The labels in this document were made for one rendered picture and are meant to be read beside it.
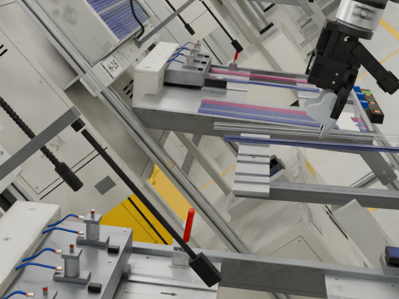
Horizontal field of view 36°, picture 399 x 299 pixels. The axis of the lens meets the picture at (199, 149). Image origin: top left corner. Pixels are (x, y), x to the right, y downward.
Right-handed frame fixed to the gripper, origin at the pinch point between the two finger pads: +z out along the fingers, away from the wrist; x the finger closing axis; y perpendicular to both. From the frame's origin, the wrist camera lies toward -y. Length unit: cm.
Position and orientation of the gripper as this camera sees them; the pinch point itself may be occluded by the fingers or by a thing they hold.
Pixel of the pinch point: (326, 131)
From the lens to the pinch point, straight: 117.7
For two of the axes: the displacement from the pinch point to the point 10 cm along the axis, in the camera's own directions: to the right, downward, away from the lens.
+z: -2.8, 8.9, 3.5
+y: -9.5, -3.0, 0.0
